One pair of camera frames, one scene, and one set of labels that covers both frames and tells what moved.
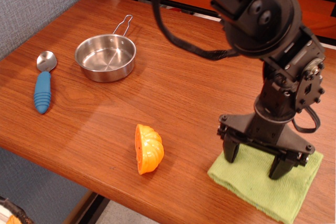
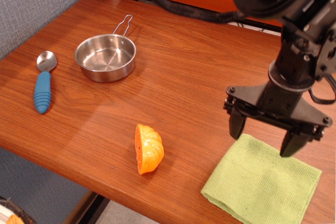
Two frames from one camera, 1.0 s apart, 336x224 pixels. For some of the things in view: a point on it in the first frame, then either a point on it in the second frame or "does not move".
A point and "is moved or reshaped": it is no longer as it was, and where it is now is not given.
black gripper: (266, 130) to (278, 100)
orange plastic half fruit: (149, 150) does not move
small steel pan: (108, 57) does not move
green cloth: (248, 180) is moved or reshaped
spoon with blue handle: (46, 61) does not move
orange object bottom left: (13, 220) does not move
